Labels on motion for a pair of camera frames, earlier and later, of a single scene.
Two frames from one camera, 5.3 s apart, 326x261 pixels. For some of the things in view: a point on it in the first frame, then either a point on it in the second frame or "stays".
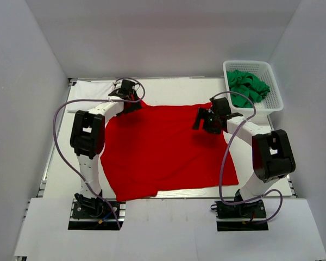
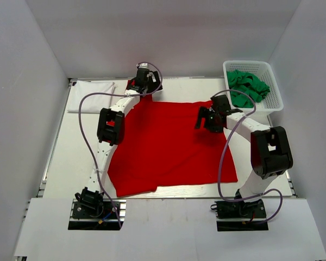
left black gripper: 134,106 to 156,86
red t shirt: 148,149 stays
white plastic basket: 271,102 stays
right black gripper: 204,113 stays
